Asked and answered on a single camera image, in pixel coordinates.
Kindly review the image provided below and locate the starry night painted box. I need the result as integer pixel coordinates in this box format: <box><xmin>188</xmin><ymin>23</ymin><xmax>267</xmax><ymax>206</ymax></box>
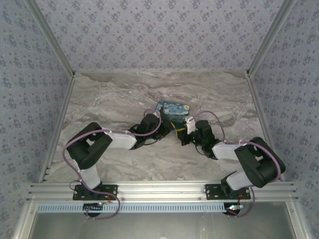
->
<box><xmin>155</xmin><ymin>100</ymin><xmax>192</xmax><ymax>130</ymax></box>

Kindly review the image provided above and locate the black controller board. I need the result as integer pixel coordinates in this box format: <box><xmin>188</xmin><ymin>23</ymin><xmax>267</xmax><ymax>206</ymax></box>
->
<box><xmin>83</xmin><ymin>203</ymin><xmax>104</xmax><ymax>213</ymax></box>
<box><xmin>225</xmin><ymin>203</ymin><xmax>244</xmax><ymax>215</ymax></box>

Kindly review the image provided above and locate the grey metal panel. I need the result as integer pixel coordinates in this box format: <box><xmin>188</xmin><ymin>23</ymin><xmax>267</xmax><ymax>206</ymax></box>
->
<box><xmin>29</xmin><ymin>212</ymin><xmax>297</xmax><ymax>239</ymax></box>

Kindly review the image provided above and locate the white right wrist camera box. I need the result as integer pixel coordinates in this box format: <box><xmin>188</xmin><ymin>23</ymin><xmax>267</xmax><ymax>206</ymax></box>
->
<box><xmin>183</xmin><ymin>116</ymin><xmax>198</xmax><ymax>134</ymax></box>

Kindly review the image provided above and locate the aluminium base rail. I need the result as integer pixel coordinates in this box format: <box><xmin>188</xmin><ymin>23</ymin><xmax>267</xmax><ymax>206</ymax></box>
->
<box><xmin>26</xmin><ymin>181</ymin><xmax>299</xmax><ymax>202</ymax></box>

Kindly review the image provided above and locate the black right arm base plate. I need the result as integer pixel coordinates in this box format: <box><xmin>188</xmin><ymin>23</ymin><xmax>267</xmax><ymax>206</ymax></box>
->
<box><xmin>205</xmin><ymin>184</ymin><xmax>251</xmax><ymax>201</ymax></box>

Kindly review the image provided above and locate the pale blue slotted cable duct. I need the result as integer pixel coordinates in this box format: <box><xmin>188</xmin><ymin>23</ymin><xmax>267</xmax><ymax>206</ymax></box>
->
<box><xmin>36</xmin><ymin>202</ymin><xmax>225</xmax><ymax>214</ymax></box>

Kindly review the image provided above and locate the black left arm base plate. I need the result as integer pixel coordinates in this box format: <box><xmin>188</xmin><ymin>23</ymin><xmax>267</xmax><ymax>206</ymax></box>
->
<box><xmin>72</xmin><ymin>184</ymin><xmax>118</xmax><ymax>201</ymax></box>

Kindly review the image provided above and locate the aluminium table side rail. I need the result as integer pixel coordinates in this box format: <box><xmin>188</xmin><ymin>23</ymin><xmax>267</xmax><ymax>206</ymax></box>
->
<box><xmin>37</xmin><ymin>74</ymin><xmax>76</xmax><ymax>183</ymax></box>

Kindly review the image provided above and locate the aluminium frame post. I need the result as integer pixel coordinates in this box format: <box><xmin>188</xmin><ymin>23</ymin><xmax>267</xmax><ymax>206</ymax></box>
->
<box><xmin>246</xmin><ymin>0</ymin><xmax>299</xmax><ymax>76</ymax></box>
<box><xmin>26</xmin><ymin>0</ymin><xmax>76</xmax><ymax>76</ymax></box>

